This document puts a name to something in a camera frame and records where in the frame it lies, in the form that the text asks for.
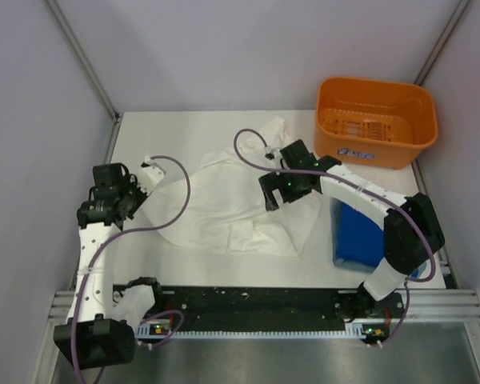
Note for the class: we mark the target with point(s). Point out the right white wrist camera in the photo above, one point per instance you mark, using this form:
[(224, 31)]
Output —
[(273, 153)]

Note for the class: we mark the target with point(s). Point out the white floral t shirt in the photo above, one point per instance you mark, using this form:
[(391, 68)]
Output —
[(221, 204)]

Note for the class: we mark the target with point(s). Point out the aluminium corner post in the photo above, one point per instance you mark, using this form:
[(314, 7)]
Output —
[(81, 58), (455, 20)]

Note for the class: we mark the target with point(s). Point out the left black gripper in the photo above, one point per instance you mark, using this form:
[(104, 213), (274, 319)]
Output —
[(142, 196)]

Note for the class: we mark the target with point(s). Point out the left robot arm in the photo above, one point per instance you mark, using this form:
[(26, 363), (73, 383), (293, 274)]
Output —
[(98, 331)]

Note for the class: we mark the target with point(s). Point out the left aluminium corner post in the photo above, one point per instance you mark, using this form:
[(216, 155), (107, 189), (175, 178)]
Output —
[(81, 58)]

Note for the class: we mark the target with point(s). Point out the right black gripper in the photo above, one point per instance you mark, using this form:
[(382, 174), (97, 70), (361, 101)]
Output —
[(274, 180)]

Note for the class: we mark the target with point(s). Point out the right aluminium corner post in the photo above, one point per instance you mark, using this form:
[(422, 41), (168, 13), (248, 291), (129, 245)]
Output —
[(455, 20)]

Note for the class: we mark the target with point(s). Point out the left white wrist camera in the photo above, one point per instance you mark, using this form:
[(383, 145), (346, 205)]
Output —
[(150, 174)]

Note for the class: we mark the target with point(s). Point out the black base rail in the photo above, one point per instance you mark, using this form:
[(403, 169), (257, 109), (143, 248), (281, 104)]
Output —
[(255, 309)]

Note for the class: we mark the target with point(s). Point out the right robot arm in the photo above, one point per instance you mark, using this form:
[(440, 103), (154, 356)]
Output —
[(338, 182)]

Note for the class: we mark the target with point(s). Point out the orange plastic basket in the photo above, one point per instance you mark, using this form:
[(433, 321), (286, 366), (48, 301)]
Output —
[(372, 122)]

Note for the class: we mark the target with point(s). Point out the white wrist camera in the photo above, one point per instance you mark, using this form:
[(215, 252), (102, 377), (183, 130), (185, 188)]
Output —
[(150, 174), (273, 153)]

